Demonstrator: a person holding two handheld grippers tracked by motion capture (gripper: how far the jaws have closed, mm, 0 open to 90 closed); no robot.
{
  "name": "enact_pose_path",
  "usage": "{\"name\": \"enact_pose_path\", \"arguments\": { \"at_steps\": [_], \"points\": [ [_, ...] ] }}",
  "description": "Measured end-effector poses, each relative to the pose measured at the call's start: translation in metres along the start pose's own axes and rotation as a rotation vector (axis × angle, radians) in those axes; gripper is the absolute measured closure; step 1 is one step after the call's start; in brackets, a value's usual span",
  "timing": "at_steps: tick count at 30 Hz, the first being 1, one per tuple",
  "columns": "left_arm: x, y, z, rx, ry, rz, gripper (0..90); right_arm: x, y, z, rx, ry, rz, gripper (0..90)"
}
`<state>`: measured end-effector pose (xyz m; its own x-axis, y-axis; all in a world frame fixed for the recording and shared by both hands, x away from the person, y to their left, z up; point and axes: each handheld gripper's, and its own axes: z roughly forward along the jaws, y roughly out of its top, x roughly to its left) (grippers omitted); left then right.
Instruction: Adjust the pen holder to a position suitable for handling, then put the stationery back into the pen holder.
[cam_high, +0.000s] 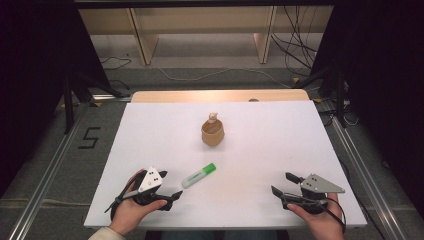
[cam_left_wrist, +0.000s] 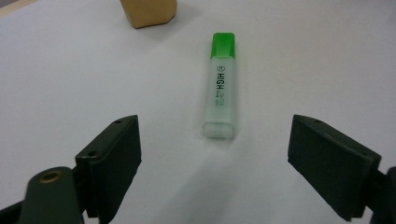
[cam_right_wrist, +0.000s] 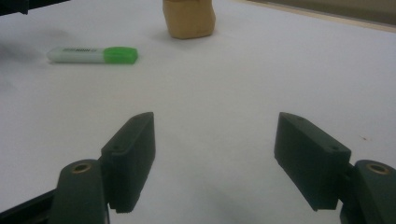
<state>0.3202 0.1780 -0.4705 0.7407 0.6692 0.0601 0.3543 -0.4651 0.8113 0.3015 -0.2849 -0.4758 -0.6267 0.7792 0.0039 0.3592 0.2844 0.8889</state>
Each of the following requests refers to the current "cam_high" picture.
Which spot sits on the aluminium floor rail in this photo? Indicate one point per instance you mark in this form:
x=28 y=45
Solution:
x=366 y=180
x=46 y=180

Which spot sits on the light wooden table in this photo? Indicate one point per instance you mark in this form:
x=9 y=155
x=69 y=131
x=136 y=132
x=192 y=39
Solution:
x=200 y=96

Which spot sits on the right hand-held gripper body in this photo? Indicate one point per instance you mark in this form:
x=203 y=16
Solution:
x=313 y=191

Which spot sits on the tan round cup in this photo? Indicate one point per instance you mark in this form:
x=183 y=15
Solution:
x=212 y=135

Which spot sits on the person's right hand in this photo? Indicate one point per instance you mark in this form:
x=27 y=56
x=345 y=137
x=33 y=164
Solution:
x=321 y=221

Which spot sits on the dark curtain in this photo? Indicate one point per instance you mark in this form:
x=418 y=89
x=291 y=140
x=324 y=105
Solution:
x=386 y=83
x=33 y=83

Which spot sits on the black tripod stand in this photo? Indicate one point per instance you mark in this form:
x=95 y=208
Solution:
x=71 y=96
x=338 y=93

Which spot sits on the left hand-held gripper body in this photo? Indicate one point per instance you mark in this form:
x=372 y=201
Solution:
x=150 y=180

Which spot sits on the white board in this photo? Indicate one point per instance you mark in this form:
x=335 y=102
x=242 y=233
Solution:
x=240 y=166

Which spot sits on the person's left hand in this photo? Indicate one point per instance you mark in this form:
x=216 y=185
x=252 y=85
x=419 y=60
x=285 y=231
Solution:
x=130 y=211

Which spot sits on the small beige figurine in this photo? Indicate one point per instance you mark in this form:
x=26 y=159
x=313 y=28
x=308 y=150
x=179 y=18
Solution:
x=213 y=117

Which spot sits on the green and white highlighter pen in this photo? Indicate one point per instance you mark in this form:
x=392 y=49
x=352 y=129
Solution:
x=198 y=175

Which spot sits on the light wooden furniture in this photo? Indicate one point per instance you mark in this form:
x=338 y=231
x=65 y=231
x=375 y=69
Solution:
x=206 y=20

